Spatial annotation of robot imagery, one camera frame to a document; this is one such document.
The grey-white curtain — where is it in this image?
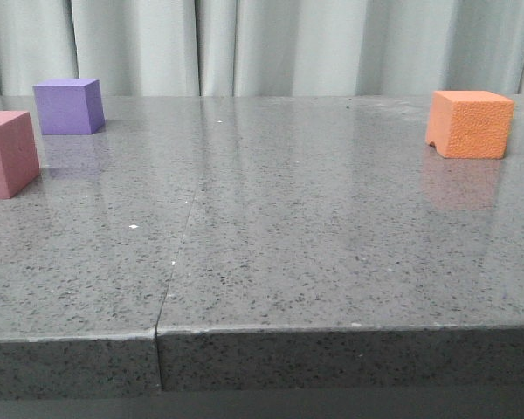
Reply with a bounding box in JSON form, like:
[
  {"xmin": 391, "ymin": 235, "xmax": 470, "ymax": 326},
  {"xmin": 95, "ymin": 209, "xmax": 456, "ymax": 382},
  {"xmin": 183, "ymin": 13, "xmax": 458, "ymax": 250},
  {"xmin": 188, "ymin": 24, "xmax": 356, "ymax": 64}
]
[{"xmin": 0, "ymin": 1, "xmax": 524, "ymax": 96}]

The purple foam cube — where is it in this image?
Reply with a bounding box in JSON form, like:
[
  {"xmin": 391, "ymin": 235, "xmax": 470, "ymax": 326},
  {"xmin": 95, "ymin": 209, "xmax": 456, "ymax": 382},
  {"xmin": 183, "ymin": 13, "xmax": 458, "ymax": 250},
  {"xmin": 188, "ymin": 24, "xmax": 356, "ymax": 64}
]
[{"xmin": 33, "ymin": 79, "xmax": 105, "ymax": 135}]

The orange foam cube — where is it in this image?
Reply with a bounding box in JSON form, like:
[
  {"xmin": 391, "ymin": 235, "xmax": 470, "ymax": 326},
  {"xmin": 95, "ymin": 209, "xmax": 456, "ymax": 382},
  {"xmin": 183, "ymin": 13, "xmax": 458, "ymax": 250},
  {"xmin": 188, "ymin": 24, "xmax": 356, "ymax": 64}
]
[{"xmin": 425, "ymin": 91, "xmax": 514, "ymax": 159}]

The pink foam cube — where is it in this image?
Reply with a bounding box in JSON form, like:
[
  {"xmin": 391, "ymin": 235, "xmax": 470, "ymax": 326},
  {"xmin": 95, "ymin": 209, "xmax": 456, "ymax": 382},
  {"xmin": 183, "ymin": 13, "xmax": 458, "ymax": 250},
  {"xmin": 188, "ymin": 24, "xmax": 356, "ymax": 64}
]
[{"xmin": 0, "ymin": 111, "xmax": 40, "ymax": 199}]

